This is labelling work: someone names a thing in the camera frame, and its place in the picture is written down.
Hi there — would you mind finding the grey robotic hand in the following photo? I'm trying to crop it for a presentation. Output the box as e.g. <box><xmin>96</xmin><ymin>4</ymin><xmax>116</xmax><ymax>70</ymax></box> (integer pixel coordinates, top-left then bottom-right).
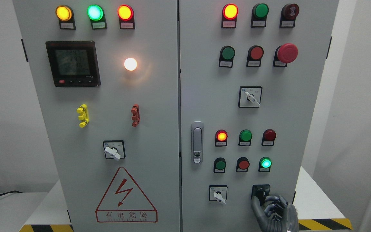
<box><xmin>251</xmin><ymin>195</ymin><xmax>300</xmax><ymax>232</ymax></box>

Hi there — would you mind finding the black rotary knob switch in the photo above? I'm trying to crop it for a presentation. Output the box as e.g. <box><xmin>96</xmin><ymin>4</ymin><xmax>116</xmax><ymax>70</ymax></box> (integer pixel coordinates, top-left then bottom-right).
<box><xmin>251</xmin><ymin>184</ymin><xmax>271</xmax><ymax>206</ymax></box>

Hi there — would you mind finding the white platform with hazard tape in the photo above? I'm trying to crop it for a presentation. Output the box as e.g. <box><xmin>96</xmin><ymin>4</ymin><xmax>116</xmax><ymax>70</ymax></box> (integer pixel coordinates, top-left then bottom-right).
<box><xmin>20</xmin><ymin>168</ymin><xmax>353</xmax><ymax>232</ymax></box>

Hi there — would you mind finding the green indicator lower right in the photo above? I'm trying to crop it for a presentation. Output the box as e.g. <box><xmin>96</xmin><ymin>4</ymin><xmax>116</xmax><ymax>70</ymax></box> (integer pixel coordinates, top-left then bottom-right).
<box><xmin>258</xmin><ymin>157</ymin><xmax>272</xmax><ymax>173</ymax></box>

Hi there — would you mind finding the red push button lower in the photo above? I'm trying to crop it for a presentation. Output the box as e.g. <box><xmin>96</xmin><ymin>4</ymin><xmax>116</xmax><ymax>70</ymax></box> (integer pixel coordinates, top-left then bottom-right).
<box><xmin>236</xmin><ymin>157</ymin><xmax>250</xmax><ymax>173</ymax></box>

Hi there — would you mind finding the red push button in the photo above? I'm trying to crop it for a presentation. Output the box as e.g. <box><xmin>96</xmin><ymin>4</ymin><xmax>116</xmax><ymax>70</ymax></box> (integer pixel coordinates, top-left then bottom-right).
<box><xmin>246</xmin><ymin>45</ymin><xmax>264</xmax><ymax>67</ymax></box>
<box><xmin>236</xmin><ymin>157</ymin><xmax>250</xmax><ymax>173</ymax></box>

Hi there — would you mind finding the green push button lower left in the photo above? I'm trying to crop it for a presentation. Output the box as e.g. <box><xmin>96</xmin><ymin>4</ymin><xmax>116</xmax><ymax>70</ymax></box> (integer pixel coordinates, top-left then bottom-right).
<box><xmin>213</xmin><ymin>157</ymin><xmax>227</xmax><ymax>173</ymax></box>

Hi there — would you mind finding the green push button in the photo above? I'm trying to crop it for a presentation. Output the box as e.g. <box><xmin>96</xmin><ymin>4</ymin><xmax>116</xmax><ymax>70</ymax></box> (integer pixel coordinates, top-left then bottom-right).
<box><xmin>218</xmin><ymin>45</ymin><xmax>235</xmax><ymax>68</ymax></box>
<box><xmin>213</xmin><ymin>157</ymin><xmax>227</xmax><ymax>173</ymax></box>

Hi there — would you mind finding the red indicator middle right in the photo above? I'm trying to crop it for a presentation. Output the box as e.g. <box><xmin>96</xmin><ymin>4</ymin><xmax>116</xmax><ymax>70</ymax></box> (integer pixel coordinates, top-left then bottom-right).
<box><xmin>262</xmin><ymin>129</ymin><xmax>277</xmax><ymax>146</ymax></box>

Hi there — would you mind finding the green indicator middle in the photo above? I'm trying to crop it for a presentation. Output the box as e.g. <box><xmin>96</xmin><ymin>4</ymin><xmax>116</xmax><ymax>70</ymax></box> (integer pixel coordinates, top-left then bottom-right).
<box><xmin>238</xmin><ymin>130</ymin><xmax>253</xmax><ymax>147</ymax></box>

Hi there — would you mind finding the red lit indicator middle left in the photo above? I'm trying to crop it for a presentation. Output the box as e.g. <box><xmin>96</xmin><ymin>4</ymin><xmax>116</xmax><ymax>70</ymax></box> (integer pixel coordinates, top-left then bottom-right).
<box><xmin>215</xmin><ymin>130</ymin><xmax>228</xmax><ymax>147</ymax></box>

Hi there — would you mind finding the right grey cabinet door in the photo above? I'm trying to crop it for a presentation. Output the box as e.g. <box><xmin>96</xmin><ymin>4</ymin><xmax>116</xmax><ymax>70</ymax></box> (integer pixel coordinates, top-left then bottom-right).
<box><xmin>179</xmin><ymin>0</ymin><xmax>339</xmax><ymax>232</ymax></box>

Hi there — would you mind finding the grey cabinet door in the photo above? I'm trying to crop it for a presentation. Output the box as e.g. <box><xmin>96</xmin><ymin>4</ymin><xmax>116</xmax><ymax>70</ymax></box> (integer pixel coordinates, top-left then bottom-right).
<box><xmin>13</xmin><ymin>0</ymin><xmax>181</xmax><ymax>232</ymax></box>
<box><xmin>179</xmin><ymin>0</ymin><xmax>339</xmax><ymax>232</ymax></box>

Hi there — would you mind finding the red electrical hazard warning sticker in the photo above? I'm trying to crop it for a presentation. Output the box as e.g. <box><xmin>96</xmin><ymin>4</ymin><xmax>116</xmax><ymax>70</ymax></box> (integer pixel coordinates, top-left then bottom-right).
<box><xmin>95</xmin><ymin>167</ymin><xmax>158</xmax><ymax>223</ymax></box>

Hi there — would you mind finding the red emergency stop mushroom button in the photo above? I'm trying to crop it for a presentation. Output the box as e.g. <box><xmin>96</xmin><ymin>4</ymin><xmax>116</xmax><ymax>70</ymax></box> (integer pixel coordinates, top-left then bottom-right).
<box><xmin>273</xmin><ymin>43</ymin><xmax>298</xmax><ymax>67</ymax></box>

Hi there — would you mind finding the red push button upper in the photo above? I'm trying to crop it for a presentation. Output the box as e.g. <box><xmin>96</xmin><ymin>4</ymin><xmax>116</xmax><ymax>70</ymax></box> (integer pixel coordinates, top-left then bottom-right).
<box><xmin>246</xmin><ymin>45</ymin><xmax>264</xmax><ymax>67</ymax></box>

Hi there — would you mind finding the green push button upper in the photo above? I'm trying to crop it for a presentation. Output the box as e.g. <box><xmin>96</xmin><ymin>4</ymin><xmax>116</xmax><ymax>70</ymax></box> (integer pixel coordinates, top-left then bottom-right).
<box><xmin>218</xmin><ymin>45</ymin><xmax>235</xmax><ymax>68</ymax></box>

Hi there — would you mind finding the red terminal block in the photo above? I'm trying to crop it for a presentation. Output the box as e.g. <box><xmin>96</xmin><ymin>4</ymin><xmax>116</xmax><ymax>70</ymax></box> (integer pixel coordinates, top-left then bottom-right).
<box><xmin>131</xmin><ymin>104</ymin><xmax>140</xmax><ymax>127</ymax></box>

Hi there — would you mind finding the dark red buzzer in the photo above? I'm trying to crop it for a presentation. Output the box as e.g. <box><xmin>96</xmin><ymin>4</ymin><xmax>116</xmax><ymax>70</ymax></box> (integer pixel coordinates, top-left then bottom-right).
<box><xmin>280</xmin><ymin>3</ymin><xmax>300</xmax><ymax>28</ymax></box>

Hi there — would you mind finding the green indicator top right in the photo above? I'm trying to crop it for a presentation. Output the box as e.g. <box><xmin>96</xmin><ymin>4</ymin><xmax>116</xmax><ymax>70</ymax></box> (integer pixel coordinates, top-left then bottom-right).
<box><xmin>250</xmin><ymin>3</ymin><xmax>269</xmax><ymax>28</ymax></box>

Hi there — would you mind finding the red lit indicator top right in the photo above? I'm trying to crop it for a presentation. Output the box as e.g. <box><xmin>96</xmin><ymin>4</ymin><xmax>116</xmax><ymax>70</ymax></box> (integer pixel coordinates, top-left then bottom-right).
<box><xmin>221</xmin><ymin>3</ymin><xmax>239</xmax><ymax>28</ymax></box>

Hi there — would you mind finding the white lit indicator lamp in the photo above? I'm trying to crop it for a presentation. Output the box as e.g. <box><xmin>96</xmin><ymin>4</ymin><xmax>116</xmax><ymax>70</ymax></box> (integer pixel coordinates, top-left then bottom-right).
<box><xmin>123</xmin><ymin>57</ymin><xmax>138</xmax><ymax>72</ymax></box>

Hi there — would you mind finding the yellow terminal block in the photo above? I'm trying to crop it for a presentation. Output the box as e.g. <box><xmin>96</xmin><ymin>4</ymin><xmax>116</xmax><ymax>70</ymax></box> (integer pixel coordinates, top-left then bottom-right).
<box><xmin>76</xmin><ymin>104</ymin><xmax>90</xmax><ymax>128</ymax></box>

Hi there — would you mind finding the left grey cabinet door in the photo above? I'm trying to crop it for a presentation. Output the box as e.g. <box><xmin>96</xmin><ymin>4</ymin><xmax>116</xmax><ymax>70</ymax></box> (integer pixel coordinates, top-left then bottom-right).
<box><xmin>13</xmin><ymin>0</ymin><xmax>181</xmax><ymax>232</ymax></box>

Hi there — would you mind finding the red lit indicator light left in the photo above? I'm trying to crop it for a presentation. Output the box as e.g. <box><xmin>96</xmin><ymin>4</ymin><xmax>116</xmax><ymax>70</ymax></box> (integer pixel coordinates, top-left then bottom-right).
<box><xmin>117</xmin><ymin>4</ymin><xmax>135</xmax><ymax>30</ymax></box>

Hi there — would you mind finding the black digital power meter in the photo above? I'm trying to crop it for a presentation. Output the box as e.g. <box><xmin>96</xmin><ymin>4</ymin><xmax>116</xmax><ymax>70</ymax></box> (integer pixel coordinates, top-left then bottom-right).
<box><xmin>45</xmin><ymin>41</ymin><xmax>101</xmax><ymax>88</ymax></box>

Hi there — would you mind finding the green lit indicator light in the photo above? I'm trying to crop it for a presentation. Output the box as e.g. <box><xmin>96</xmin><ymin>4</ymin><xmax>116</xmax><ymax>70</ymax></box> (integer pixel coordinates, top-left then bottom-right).
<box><xmin>87</xmin><ymin>4</ymin><xmax>107</xmax><ymax>30</ymax></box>

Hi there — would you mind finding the yellow indicator light top left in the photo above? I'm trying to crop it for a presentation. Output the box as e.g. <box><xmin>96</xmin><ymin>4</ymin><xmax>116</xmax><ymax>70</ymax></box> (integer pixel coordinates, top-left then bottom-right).
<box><xmin>56</xmin><ymin>5</ymin><xmax>76</xmax><ymax>30</ymax></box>

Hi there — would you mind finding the white selector switch lower right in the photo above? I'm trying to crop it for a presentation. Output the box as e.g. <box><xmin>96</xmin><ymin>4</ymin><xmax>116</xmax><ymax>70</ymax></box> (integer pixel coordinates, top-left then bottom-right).
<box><xmin>209</xmin><ymin>185</ymin><xmax>228</xmax><ymax>205</ymax></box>

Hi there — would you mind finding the white selector switch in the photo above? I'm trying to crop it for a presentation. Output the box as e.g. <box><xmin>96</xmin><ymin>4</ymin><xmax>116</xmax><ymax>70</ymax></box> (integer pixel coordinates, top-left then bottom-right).
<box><xmin>238</xmin><ymin>86</ymin><xmax>262</xmax><ymax>108</ymax></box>
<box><xmin>209</xmin><ymin>185</ymin><xmax>228</xmax><ymax>205</ymax></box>

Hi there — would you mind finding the silver door lock handle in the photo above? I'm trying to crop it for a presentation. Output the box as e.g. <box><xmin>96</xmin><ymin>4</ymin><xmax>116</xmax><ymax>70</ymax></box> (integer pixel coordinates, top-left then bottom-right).
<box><xmin>191</xmin><ymin>121</ymin><xmax>204</xmax><ymax>164</ymax></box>

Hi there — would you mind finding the white selector switch upper right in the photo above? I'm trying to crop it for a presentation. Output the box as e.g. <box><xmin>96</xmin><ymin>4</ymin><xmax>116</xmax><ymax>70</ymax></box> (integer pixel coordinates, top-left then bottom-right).
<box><xmin>238</xmin><ymin>86</ymin><xmax>262</xmax><ymax>108</ymax></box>

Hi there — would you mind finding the white selector switch left door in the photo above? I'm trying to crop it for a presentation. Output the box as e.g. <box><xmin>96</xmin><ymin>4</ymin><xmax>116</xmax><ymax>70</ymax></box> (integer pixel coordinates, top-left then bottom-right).
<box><xmin>103</xmin><ymin>140</ymin><xmax>126</xmax><ymax>160</ymax></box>

